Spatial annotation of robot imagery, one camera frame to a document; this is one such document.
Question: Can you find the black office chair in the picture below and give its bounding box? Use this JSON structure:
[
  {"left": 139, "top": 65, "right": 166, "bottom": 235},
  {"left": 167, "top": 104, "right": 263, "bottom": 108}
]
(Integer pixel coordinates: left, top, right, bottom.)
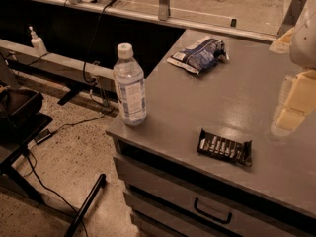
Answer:
[{"left": 0, "top": 57, "right": 52, "bottom": 203}]

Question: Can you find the blue white chip bag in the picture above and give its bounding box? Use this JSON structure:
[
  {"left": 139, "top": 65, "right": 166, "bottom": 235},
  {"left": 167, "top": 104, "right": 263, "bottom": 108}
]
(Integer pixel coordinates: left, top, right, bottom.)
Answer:
[{"left": 167, "top": 36, "right": 229, "bottom": 75}]

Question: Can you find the metal window post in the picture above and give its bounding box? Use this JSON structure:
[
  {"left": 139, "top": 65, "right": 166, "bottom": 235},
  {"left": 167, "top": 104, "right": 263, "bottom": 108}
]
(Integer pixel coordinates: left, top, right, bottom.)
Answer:
[{"left": 158, "top": 0, "right": 170, "bottom": 21}]

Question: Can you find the black hanging cable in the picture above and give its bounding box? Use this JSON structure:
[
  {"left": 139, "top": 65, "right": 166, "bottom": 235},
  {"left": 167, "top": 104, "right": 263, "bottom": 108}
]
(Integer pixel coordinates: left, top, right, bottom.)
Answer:
[{"left": 82, "top": 0, "right": 123, "bottom": 87}]

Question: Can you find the black floor cable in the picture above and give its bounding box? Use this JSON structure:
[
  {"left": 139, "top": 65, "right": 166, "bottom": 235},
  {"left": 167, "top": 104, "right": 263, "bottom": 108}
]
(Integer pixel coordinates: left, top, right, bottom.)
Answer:
[{"left": 23, "top": 105, "right": 117, "bottom": 237}]

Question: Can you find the black drawer handle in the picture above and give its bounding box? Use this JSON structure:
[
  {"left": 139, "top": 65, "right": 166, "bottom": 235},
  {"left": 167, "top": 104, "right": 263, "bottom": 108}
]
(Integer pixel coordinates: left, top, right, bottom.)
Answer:
[{"left": 194, "top": 197, "right": 233, "bottom": 224}]

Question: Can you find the white pump dispenser bottle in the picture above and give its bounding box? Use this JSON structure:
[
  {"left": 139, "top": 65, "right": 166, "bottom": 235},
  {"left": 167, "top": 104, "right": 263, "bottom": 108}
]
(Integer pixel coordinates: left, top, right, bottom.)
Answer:
[{"left": 29, "top": 26, "right": 47, "bottom": 56}]

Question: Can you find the black rxbar chocolate bar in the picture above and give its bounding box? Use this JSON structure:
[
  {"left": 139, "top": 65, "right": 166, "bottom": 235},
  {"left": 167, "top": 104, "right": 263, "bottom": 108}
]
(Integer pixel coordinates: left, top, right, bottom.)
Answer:
[{"left": 197, "top": 129, "right": 253, "bottom": 167}]

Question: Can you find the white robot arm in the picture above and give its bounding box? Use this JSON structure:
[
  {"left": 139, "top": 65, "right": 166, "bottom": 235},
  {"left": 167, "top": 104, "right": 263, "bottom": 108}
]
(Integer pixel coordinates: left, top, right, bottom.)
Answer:
[{"left": 270, "top": 9, "right": 316, "bottom": 136}]

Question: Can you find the grey drawer cabinet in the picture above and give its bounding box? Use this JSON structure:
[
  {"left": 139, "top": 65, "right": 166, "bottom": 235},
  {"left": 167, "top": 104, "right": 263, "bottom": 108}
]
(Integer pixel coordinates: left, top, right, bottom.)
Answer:
[{"left": 106, "top": 128, "right": 316, "bottom": 237}]

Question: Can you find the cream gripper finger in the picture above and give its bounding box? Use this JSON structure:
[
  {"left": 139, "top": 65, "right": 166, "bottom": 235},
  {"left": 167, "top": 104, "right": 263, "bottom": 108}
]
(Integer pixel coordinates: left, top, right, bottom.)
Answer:
[
  {"left": 269, "top": 28, "right": 294, "bottom": 54},
  {"left": 276, "top": 69, "right": 316, "bottom": 132}
]

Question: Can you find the clear plastic water bottle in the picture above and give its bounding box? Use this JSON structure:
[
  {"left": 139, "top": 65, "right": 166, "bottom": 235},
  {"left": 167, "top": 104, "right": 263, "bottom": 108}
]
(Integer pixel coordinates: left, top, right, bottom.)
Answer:
[{"left": 113, "top": 43, "right": 146, "bottom": 126}]

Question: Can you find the black chair leg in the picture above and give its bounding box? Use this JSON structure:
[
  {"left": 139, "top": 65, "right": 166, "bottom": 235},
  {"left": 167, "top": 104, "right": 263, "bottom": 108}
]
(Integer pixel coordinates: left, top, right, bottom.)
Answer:
[{"left": 63, "top": 174, "right": 106, "bottom": 237}]

